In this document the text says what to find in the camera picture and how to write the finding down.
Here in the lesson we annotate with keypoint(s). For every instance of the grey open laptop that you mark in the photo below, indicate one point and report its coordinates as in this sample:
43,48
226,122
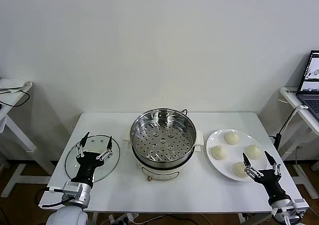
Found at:
310,100

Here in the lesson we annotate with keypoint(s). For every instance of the white round plate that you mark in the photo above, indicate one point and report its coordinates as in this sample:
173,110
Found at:
224,167

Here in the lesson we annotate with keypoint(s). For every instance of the white side table with cloth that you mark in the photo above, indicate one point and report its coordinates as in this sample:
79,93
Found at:
15,102

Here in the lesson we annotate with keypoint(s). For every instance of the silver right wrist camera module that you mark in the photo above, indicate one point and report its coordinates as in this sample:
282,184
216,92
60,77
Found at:
300,207

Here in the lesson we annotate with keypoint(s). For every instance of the white laptop side table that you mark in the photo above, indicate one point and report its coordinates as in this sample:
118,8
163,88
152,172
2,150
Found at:
289,95

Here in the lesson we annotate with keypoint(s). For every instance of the round glass pot lid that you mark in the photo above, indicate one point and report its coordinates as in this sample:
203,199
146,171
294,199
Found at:
109,167

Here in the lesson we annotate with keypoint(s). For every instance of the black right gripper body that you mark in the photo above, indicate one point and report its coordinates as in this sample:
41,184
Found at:
272,185

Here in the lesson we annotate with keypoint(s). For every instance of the white steamed baozi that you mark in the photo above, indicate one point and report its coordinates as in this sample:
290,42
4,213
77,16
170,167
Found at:
219,152
231,137
254,152
239,170

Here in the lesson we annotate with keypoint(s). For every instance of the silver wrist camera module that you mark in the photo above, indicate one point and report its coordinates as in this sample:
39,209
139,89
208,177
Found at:
300,207
72,190

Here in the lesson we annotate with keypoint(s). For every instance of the stainless steel steamer basket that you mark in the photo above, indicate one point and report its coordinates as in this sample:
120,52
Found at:
149,132

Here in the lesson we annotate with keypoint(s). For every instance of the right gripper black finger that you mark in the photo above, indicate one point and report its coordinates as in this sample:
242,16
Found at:
246,161
270,158

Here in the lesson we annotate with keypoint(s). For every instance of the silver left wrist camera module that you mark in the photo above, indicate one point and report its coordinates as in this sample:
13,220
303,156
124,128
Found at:
72,190

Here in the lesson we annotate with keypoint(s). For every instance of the white power strip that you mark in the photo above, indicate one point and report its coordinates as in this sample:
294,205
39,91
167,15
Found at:
124,217

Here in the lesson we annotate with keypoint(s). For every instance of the white electric cooker pot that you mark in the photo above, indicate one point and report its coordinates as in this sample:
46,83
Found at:
162,172

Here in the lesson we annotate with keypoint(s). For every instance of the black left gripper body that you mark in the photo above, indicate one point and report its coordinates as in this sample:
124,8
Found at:
86,165

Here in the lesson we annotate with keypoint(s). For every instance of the white folded cloth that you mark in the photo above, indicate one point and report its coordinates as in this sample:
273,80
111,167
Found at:
15,84

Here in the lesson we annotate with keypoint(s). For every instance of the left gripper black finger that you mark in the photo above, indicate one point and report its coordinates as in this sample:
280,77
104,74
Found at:
109,145
82,142

